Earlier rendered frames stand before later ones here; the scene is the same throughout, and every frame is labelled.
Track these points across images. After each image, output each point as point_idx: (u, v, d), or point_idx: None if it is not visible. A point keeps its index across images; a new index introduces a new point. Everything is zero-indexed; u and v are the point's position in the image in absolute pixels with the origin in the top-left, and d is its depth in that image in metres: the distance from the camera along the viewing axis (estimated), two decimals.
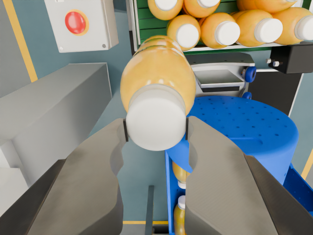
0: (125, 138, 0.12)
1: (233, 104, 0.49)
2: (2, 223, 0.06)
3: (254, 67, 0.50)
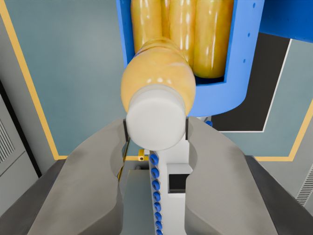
0: (125, 138, 0.12)
1: None
2: (2, 223, 0.06)
3: None
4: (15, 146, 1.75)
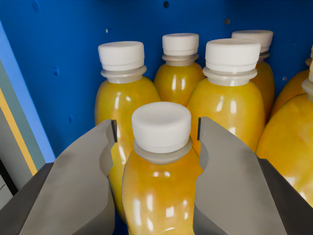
0: (114, 139, 0.12)
1: None
2: None
3: None
4: None
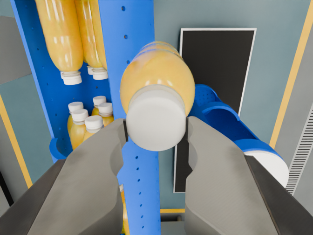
0: (125, 138, 0.12)
1: None
2: (2, 223, 0.06)
3: None
4: (0, 208, 1.89)
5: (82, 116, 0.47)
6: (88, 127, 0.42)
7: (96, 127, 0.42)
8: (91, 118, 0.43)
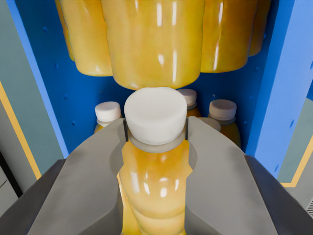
0: (125, 138, 0.12)
1: None
2: (2, 223, 0.06)
3: None
4: None
5: None
6: None
7: None
8: None
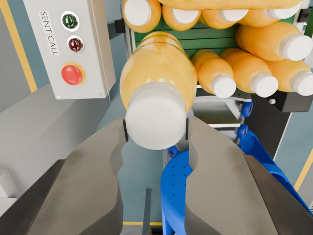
0: (125, 138, 0.12)
1: None
2: (2, 223, 0.06)
3: (250, 103, 0.50)
4: None
5: None
6: None
7: None
8: None
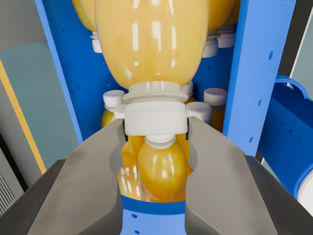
0: (125, 138, 0.12)
1: None
2: (1, 223, 0.06)
3: None
4: (15, 195, 1.80)
5: None
6: (152, 138, 0.23)
7: (167, 139, 0.23)
8: None
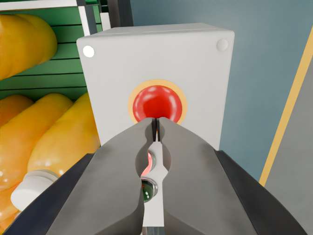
0: (153, 138, 0.12)
1: None
2: (32, 208, 0.06)
3: None
4: None
5: None
6: None
7: None
8: None
